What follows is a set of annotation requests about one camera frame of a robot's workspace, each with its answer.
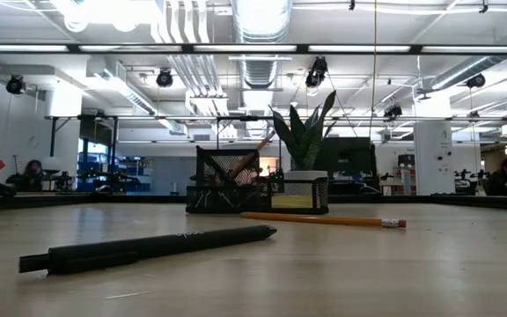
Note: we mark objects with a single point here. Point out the orange pencil with pink eraser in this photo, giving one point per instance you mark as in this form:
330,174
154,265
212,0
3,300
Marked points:
253,154
324,219

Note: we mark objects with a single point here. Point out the black mesh desk organizer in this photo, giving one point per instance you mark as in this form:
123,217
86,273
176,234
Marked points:
218,198

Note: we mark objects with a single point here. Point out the black pen with white logo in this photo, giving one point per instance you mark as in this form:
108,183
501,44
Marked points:
148,248

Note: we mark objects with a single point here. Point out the white plant pot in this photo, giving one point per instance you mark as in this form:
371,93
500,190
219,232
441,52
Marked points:
306,174

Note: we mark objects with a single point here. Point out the green snake plant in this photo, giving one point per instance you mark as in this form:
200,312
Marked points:
306,141

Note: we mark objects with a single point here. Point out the black computer monitor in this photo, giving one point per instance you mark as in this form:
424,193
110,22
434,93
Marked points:
350,158

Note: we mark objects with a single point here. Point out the black ceiling spotlight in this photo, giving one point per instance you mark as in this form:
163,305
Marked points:
16,84
393,112
316,72
475,81
164,78

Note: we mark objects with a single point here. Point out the black overhead crossbar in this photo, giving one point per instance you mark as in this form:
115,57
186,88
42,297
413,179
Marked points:
244,49

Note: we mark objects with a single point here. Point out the person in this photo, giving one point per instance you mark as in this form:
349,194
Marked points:
32,174
504,178

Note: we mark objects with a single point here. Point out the black aluminium table frame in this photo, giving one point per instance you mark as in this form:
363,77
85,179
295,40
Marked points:
60,201

